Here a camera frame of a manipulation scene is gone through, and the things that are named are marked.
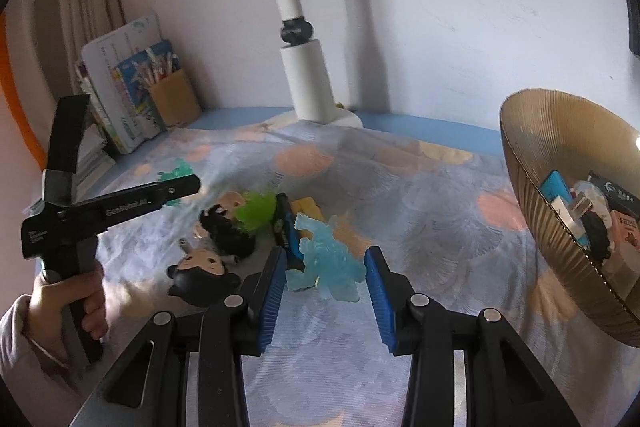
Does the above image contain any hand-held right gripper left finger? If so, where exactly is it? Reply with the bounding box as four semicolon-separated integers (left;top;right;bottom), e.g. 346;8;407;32
70;247;288;427

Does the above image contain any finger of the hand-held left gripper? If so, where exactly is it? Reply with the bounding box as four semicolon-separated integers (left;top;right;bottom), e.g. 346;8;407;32
145;174;202;214

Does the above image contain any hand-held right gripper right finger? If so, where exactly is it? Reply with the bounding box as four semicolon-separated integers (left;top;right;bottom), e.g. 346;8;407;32
364;246;581;427

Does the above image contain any pale blue translucent dinosaur toy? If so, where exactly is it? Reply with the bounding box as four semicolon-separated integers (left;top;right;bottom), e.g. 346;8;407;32
285;213;365;303

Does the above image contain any blue rectangular lighter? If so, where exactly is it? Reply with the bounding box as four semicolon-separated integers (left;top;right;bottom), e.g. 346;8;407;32
537;171;588;248

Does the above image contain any amber ribbed glass bowl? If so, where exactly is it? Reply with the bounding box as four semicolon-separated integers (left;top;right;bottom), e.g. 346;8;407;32
500;89;640;349

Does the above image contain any pink rectangular box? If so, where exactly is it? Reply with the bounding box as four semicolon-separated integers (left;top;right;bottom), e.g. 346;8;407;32
607;217;640;258

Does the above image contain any black rectangular box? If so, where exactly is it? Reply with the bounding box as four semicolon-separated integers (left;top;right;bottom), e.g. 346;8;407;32
587;171;640;215

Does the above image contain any person's left forearm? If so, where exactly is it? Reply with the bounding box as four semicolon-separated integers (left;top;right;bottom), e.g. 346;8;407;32
0;294;101;413

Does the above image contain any person's left hand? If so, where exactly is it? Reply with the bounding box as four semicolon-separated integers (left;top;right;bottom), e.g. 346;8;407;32
27;259;110;340

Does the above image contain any teal plastic plant toy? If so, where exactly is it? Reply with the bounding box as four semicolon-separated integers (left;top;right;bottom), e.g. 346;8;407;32
157;158;196;208

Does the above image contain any black figurine with pink head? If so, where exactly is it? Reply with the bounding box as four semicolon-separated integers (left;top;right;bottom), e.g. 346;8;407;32
192;191;258;264

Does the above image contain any stack of flat books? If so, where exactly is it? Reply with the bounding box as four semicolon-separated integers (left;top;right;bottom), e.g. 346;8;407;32
30;122;116;212

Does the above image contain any green plastic dinosaur toy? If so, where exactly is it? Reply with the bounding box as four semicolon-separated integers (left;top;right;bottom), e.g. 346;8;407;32
235;191;278;238

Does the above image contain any brown pencil holder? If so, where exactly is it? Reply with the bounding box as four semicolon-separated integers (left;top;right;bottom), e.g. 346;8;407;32
147;68;203;128

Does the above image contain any printed leaf-pattern blanket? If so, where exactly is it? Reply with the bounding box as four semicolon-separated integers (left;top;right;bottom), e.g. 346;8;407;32
30;107;640;427

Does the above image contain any yellow bar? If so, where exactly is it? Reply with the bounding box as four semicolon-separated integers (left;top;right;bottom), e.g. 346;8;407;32
290;197;323;223

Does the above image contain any bundle of pens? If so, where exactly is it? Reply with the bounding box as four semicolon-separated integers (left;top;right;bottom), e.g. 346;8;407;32
135;47;180;88

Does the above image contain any row of upright books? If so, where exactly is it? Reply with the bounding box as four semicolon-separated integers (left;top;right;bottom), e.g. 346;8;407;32
75;11;181;155

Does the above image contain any white lamp post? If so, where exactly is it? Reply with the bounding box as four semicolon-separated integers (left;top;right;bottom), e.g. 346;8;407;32
102;0;363;128

